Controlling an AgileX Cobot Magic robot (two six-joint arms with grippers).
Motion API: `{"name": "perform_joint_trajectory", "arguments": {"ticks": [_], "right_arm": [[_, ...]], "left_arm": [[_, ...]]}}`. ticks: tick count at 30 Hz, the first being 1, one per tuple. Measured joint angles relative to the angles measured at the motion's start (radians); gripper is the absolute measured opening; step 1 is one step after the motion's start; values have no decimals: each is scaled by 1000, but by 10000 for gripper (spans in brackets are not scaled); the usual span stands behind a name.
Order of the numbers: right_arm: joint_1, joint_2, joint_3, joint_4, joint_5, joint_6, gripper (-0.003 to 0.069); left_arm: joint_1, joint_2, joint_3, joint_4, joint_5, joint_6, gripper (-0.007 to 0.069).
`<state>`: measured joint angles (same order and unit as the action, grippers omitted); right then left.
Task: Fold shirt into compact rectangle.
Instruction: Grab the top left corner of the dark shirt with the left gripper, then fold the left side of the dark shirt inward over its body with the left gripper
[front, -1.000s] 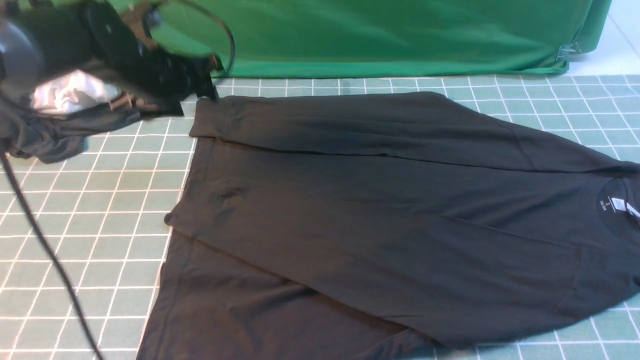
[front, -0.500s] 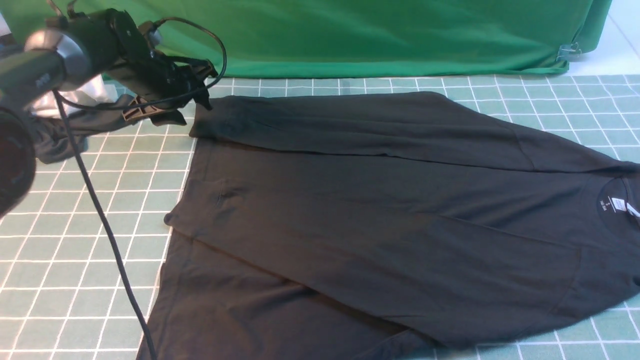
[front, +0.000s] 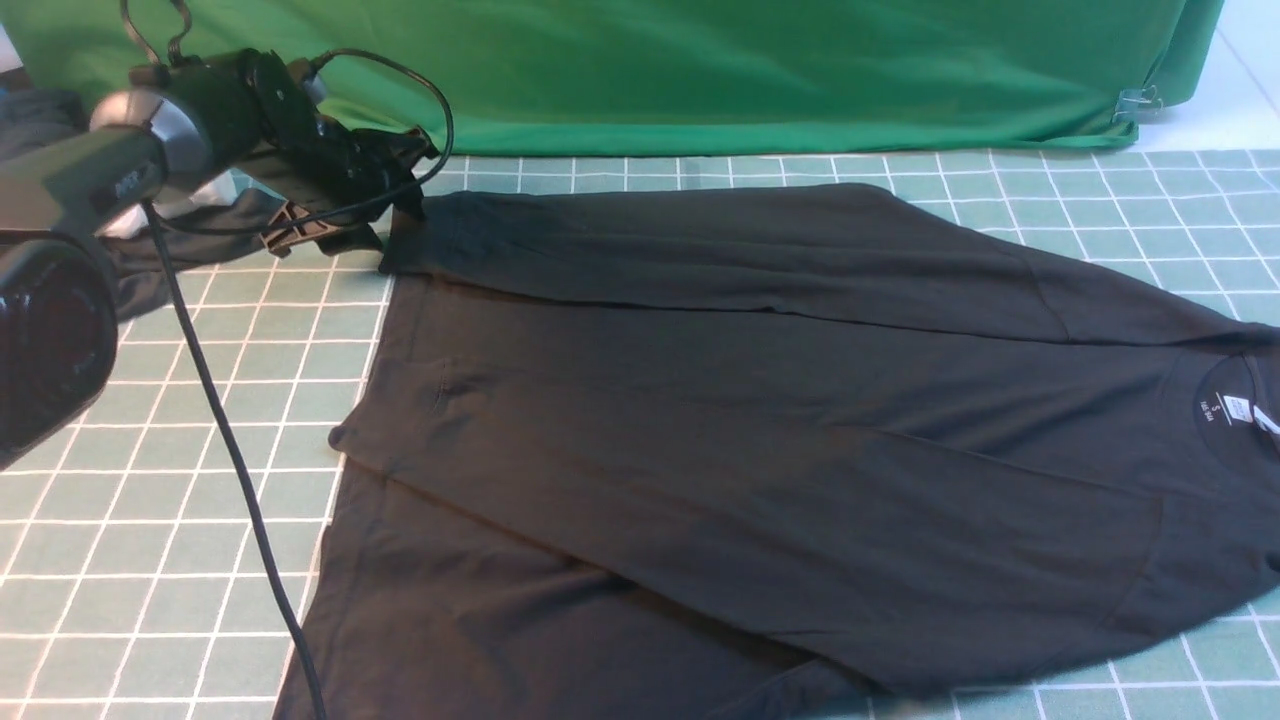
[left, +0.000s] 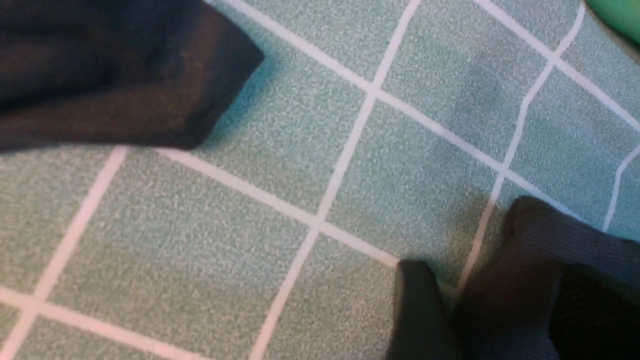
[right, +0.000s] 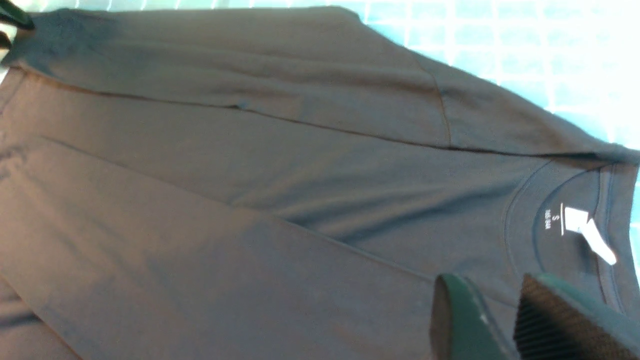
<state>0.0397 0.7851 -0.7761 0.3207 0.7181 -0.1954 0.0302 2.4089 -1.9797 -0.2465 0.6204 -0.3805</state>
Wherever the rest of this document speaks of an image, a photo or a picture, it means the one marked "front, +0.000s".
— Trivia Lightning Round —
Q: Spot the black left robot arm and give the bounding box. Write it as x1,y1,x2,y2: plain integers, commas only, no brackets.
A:
3,47,456,468

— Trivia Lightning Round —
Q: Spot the teal grid tablecloth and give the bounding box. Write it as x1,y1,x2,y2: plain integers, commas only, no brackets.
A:
1,149,1277,719

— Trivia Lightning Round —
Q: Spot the green backdrop cloth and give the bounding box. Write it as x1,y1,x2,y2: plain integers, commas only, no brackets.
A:
0,0,1225,160

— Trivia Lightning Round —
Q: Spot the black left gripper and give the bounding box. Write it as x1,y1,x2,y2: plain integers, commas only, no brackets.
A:
165,47,442,258

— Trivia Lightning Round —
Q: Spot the dark gray long-sleeve shirt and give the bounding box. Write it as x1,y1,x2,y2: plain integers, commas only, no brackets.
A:
303,184,1277,719

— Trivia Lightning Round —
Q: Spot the metal binder clip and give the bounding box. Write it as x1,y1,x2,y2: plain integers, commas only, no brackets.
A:
1111,85,1165,124

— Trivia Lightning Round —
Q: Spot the crumpled dark gray garment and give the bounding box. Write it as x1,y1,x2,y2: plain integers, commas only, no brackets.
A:
1,88,284,322

